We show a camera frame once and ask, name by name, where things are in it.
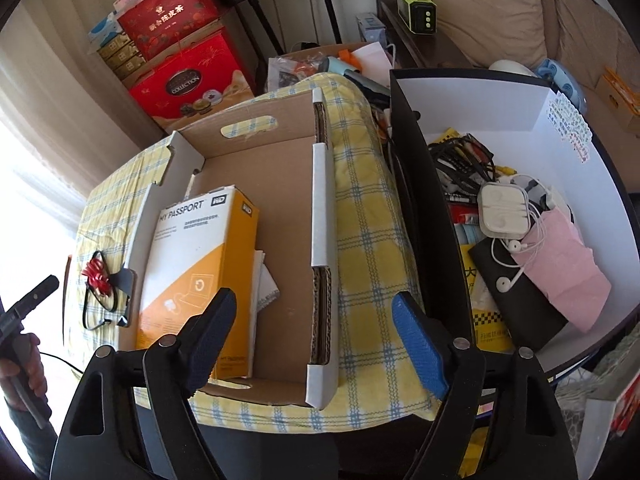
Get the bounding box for brown orange carton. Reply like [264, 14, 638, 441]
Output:
[595, 66, 640, 131]

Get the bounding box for white booklet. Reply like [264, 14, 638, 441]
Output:
[252, 249, 281, 311]

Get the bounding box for blue white tissue pack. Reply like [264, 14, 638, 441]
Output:
[87, 15, 124, 44]

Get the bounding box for person's left forearm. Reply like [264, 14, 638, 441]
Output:
[0, 400, 57, 478]

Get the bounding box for black speaker stand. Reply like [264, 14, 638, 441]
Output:
[235, 1, 283, 60]
[320, 0, 344, 45]

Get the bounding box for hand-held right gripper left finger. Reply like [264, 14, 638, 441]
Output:
[50, 287, 238, 480]

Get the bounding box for pink paper bag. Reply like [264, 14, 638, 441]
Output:
[510, 207, 612, 333]

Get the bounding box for white round object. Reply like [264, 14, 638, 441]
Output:
[487, 59, 538, 77]

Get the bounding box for printed white carton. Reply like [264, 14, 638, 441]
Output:
[580, 355, 640, 441]

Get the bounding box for blue white carton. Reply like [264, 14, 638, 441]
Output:
[356, 12, 387, 44]

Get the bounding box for white curtain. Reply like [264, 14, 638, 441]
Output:
[0, 0, 166, 311]

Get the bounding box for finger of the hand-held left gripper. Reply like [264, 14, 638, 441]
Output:
[0, 275, 61, 341]

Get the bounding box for orange white hard drive box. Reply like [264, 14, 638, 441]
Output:
[136, 186, 261, 380]

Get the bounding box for large white storage box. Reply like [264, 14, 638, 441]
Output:
[389, 67, 632, 376]

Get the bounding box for yellow checked tablecloth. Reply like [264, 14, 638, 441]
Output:
[62, 72, 446, 433]

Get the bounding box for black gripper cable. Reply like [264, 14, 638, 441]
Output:
[40, 352, 86, 376]

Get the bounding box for yellow black packet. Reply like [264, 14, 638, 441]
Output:
[460, 245, 514, 354]

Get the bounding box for red floral gift bag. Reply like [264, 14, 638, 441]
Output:
[116, 0, 223, 61]

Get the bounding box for black cable bundle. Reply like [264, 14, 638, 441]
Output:
[430, 132, 501, 196]

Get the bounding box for white earphones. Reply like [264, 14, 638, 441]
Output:
[490, 175, 556, 295]

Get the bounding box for lime green portable device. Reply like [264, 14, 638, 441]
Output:
[396, 0, 441, 37]

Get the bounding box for red Collection gift box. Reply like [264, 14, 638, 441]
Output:
[129, 32, 256, 131]

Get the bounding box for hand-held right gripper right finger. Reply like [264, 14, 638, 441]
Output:
[391, 291, 573, 480]

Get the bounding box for large beige sofa cushion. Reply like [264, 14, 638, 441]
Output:
[409, 0, 548, 68]

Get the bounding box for red ribbon bow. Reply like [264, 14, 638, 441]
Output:
[81, 255, 114, 296]

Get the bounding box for cardboard tray box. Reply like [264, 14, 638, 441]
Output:
[122, 87, 337, 408]

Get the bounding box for light blue massager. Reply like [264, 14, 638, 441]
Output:
[532, 58, 586, 111]

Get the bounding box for person's left hand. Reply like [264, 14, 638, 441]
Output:
[0, 332, 43, 403]

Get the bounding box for gold box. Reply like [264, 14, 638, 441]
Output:
[97, 32, 132, 54]
[112, 57, 149, 81]
[105, 45, 141, 69]

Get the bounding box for cluttered cardboard box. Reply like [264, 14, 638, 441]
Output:
[265, 42, 393, 95]

